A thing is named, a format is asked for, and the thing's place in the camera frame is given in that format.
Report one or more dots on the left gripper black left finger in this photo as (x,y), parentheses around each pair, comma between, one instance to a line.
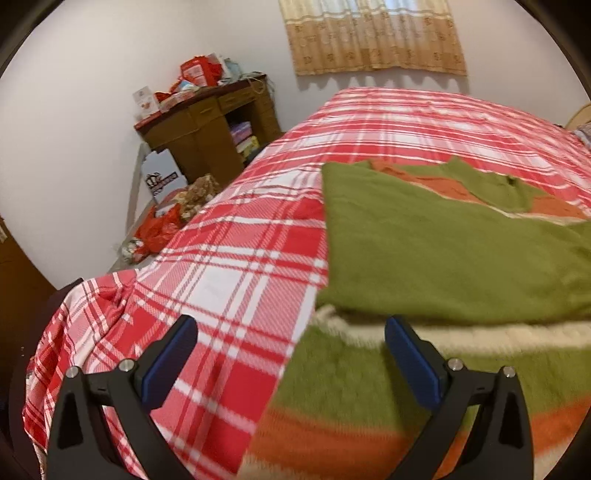
(80,444)

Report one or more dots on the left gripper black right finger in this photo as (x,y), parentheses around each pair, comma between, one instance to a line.
(499,444)

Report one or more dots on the green orange cream striped sweater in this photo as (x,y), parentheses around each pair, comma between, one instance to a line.
(485,267)

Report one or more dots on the dark wooden cabinet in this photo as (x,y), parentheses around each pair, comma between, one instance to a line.
(24,295)

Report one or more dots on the red plastic bag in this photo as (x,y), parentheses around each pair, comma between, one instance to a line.
(155,232)

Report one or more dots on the red plaid bed sheet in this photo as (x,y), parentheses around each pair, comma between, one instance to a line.
(248,267)

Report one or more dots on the white printed cardboard box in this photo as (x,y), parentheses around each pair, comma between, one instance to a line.
(162,176)

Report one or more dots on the brown patterned bag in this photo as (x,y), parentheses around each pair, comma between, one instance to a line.
(192,199)

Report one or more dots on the cream wooden headboard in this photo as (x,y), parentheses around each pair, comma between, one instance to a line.
(581,117)

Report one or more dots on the dark brown wooden desk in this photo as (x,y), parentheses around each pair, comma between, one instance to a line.
(197,131)

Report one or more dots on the stacked books in desk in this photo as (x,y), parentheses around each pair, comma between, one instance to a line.
(246,143)

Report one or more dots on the white greeting card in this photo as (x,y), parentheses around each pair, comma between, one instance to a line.
(146,103)

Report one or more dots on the red gift box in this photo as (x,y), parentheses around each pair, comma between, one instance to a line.
(201,71)

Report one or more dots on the beige patterned window curtain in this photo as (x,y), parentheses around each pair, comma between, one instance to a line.
(353,36)

